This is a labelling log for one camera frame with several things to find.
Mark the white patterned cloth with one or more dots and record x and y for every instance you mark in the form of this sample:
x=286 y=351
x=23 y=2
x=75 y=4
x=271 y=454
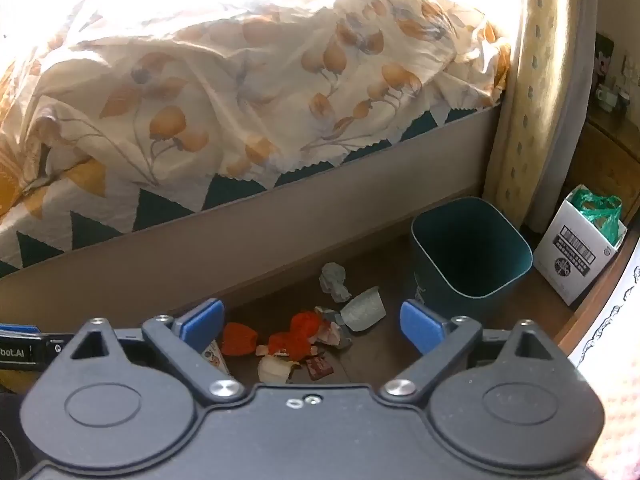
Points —
x=620 y=385

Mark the printed snack packet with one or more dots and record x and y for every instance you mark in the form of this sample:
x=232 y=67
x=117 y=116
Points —
x=216 y=357

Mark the cream patterned curtain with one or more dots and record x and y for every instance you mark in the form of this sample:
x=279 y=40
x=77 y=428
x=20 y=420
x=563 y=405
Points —
x=530 y=110

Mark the white cardboard box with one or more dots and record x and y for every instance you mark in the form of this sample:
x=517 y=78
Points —
x=565 y=260

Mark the cream paper piece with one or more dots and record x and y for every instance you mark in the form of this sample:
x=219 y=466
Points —
x=274 y=367

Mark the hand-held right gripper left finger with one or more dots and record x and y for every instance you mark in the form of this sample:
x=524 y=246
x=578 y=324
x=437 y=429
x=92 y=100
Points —
x=202 y=321

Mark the floral cream blanket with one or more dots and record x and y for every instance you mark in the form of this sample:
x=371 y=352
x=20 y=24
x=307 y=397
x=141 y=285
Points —
x=200 y=85

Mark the orange plastic bag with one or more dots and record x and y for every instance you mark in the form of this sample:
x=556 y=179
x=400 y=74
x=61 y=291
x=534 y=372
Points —
x=300 y=332

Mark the orange wrapper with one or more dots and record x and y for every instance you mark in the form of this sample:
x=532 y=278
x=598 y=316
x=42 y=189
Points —
x=239 y=338

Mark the dark jar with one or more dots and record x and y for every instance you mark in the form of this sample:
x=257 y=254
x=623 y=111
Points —
x=623 y=101

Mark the red-brown small wrapper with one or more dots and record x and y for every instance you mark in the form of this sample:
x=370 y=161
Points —
x=319 y=367

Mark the silver foil wrapper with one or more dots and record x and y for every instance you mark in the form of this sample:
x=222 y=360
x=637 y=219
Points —
x=334 y=335

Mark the beige bed base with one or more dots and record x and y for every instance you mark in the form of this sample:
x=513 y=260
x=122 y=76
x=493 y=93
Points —
x=250 y=240

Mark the wooden cabinet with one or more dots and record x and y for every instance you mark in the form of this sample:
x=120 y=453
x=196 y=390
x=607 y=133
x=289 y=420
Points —
x=610 y=160

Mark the wooden bed frame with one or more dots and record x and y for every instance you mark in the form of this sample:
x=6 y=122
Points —
x=595 y=305

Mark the crushed white paper cup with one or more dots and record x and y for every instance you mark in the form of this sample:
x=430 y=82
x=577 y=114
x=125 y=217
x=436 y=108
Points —
x=365 y=310

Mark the white mug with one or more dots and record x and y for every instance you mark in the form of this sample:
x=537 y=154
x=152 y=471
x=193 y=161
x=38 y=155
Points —
x=605 y=96

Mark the teal plastic bin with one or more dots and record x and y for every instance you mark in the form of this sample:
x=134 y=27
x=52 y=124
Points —
x=470 y=250

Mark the green plastic bag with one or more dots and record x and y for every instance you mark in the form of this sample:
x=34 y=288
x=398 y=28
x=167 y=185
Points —
x=605 y=220

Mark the dark picture card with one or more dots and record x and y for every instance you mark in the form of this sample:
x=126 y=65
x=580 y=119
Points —
x=604 y=57

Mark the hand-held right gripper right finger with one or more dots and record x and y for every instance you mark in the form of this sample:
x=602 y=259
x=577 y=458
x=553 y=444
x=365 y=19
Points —
x=420 y=327

